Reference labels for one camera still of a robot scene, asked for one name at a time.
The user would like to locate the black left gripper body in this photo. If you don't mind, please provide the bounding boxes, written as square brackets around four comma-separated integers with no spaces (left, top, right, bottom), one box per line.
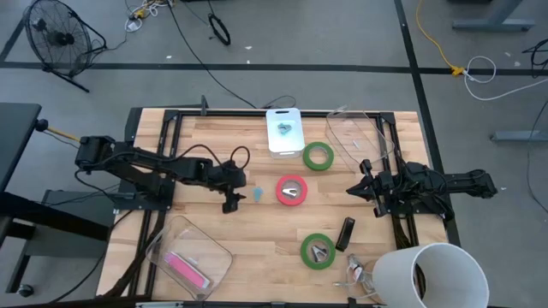
[209,162,249,196]

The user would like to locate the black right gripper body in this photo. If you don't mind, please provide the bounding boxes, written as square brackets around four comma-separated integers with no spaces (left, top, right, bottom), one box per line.
[360,158,402,218]

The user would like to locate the red tape roll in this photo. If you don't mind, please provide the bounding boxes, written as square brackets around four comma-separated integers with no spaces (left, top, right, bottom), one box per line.
[275,173,309,207]

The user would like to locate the black stapler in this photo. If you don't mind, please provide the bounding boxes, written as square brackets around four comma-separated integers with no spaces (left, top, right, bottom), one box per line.
[334,216,357,253]

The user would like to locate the green tape roll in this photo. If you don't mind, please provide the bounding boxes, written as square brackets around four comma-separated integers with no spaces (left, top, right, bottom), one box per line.
[299,232,337,271]
[301,140,336,173]

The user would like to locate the pink stapler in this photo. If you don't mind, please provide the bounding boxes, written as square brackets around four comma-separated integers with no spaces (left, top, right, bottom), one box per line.
[163,251,212,291]

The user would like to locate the clear plastic bin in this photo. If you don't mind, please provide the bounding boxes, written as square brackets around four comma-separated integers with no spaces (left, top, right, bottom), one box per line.
[324,104,396,174]
[145,214,235,302]

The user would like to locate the white plastic bin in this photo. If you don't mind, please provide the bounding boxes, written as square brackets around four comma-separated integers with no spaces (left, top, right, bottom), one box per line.
[265,107,307,160]

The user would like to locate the white cylindrical container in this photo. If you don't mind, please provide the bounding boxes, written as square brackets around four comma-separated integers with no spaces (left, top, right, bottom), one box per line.
[371,241,491,308]

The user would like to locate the grey desk foot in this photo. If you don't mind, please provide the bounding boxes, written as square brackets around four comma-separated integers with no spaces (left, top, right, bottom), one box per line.
[489,129,548,144]

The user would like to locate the yellow rod with black knob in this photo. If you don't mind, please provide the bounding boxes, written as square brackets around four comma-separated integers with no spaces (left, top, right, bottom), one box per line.
[34,118,82,143]

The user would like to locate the grey desk leg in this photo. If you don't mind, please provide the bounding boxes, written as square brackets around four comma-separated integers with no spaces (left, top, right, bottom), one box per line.
[450,0,537,33]

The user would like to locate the black desk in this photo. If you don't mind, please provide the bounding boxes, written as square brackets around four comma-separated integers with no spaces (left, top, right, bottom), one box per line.
[0,102,110,297]

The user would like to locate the black floor fan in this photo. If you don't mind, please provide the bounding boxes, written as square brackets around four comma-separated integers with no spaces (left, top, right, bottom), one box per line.
[22,0,109,94]

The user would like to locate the black aluminium table frame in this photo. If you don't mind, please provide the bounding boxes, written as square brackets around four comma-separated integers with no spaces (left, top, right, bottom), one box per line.
[123,106,462,308]

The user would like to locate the long black floor cable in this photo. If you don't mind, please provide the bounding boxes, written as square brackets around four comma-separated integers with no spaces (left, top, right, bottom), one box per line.
[168,0,259,110]

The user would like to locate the black coiled cable ring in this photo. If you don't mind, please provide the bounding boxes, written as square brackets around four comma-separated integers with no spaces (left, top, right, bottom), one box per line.
[206,12,233,47]

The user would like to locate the yellow extension cable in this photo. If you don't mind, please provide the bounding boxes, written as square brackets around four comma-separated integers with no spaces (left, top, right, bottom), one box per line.
[414,0,467,78]

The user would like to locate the white cable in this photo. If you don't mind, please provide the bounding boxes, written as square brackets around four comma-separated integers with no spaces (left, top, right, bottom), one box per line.
[462,55,548,103]

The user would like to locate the white power adapter cables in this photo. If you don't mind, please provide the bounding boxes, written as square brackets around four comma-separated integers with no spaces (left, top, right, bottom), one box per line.
[123,0,175,33]

